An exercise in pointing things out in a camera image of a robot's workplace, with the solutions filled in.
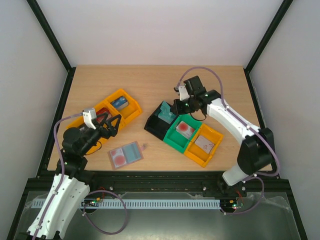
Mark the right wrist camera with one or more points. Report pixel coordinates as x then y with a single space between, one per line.
182 92

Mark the yellow single storage bin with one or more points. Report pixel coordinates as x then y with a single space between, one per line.
197 155

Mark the red dot card stack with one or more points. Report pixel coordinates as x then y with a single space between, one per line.
185 130

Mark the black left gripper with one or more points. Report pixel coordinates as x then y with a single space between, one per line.
113 132

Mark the blue card stack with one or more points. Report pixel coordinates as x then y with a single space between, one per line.
120 103

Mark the yellow triple storage bin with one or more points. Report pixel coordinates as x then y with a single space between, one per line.
128 114

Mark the pale pink card stack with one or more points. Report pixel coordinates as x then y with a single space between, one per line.
204 144

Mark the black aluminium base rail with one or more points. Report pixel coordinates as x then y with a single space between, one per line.
189 182

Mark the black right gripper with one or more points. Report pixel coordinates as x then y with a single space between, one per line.
178 107

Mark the green storage bin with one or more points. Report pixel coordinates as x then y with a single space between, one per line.
175 139

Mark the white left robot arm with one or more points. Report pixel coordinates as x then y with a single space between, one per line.
71 182

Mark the white slotted cable duct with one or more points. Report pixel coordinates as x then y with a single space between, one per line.
134 204

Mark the black storage bin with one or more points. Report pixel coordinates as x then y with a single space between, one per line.
156 126

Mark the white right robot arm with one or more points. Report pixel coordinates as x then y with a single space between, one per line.
256 144

